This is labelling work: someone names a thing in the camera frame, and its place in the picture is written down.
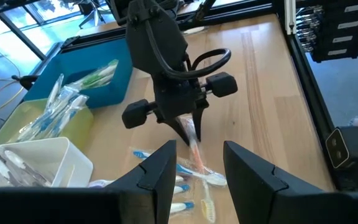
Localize white plastic bin with handles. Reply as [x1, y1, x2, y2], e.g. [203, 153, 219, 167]
[0, 136, 94, 192]

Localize yellow plastic bin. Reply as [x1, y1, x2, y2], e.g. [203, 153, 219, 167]
[0, 98, 95, 151]

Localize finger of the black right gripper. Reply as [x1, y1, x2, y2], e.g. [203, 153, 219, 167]
[165, 116, 191, 146]
[191, 105, 210, 143]

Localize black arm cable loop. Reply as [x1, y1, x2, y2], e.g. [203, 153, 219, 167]
[144, 18, 232, 80]

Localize black office chair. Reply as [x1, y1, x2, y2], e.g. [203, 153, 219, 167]
[78, 0, 108, 29]

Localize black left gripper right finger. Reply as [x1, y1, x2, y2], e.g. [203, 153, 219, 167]
[223, 140, 358, 224]

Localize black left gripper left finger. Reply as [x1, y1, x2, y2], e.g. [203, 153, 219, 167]
[0, 139, 177, 224]

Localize silver tool set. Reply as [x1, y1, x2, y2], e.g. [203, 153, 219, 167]
[295, 4, 325, 53]

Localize black table-level camera box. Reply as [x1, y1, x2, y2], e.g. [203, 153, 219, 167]
[324, 125, 358, 171]

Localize teal plastic bin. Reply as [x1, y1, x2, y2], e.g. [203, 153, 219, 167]
[22, 37, 134, 110]

